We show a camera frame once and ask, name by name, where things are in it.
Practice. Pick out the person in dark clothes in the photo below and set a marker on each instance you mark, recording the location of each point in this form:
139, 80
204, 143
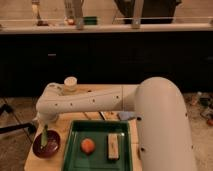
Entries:
154, 11

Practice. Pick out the orange fruit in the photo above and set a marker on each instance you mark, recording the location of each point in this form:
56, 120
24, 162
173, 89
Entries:
87, 146

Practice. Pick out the purple bowl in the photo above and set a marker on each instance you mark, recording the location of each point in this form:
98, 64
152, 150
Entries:
52, 147

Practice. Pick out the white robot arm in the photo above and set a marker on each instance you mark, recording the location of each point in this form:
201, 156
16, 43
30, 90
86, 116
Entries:
163, 125

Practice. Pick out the black tripod stand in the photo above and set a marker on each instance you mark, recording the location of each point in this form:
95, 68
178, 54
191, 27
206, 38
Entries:
28, 127

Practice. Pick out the green pepper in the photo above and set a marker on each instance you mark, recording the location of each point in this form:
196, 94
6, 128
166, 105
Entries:
44, 137

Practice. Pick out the white cup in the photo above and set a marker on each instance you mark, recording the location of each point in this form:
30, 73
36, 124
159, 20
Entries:
70, 84

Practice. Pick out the green container on counter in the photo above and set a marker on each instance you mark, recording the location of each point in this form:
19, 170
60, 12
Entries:
90, 20

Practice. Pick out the wooden block with brown edges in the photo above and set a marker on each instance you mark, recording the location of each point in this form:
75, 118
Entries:
113, 146

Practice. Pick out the blue grey sponge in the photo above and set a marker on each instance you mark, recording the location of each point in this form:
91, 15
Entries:
125, 116

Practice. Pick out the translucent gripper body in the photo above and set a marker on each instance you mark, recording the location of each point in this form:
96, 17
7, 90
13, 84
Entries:
44, 119

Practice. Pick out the green tray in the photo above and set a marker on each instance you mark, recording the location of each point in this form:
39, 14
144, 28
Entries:
76, 160

